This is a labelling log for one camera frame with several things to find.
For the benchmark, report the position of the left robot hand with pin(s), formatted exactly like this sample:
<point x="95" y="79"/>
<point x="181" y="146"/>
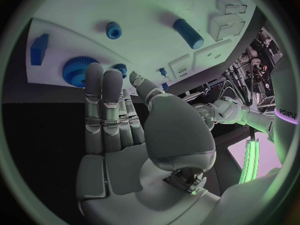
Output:
<point x="202" y="109"/>

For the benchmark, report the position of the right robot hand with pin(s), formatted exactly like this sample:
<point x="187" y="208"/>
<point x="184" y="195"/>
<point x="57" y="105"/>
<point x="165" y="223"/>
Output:
<point x="122" y="172"/>

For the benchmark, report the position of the short blue cylinder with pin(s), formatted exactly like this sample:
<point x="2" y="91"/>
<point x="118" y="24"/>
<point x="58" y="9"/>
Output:
<point x="114" y="31"/>

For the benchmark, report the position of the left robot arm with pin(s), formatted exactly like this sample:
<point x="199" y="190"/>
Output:
<point x="229" y="110"/>

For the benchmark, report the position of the white task board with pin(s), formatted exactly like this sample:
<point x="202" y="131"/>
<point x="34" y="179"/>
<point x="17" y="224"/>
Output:
<point x="145" y="13"/>

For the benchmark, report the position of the small blue plug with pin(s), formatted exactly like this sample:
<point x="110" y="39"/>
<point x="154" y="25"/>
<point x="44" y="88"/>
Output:
<point x="165" y="86"/>

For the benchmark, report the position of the small blue peg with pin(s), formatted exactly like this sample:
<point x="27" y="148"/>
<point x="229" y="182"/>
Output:
<point x="162" y="71"/>

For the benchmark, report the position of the glowing light bar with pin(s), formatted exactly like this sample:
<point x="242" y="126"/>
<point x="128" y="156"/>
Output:
<point x="248" y="159"/>

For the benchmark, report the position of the blue upright cylinder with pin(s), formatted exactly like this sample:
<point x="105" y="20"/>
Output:
<point x="187" y="32"/>

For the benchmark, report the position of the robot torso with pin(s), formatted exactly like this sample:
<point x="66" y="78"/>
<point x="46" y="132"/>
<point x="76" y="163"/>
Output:
<point x="284" y="97"/>

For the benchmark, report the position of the small blue gear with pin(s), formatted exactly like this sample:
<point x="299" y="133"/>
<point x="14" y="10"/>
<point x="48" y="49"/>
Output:
<point x="121" y="68"/>

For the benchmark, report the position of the large blue gear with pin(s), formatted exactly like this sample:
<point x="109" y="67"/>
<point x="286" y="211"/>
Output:
<point x="75" y="73"/>

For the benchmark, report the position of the blue block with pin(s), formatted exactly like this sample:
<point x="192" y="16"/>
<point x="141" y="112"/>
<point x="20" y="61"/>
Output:
<point x="38" y="49"/>

